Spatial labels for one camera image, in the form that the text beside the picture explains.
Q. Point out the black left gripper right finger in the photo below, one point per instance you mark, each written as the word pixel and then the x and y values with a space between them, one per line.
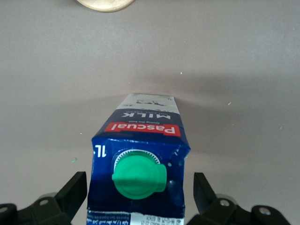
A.
pixel 206 197

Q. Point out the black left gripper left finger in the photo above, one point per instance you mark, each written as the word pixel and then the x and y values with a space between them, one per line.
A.
pixel 70 194

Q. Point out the blue milk carton green cap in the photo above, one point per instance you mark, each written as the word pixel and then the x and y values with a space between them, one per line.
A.
pixel 140 164

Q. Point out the brown table cover sheet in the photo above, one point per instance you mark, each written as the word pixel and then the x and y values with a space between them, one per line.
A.
pixel 70 70

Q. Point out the wooden mug tree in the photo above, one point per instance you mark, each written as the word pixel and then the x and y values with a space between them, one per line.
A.
pixel 105 4

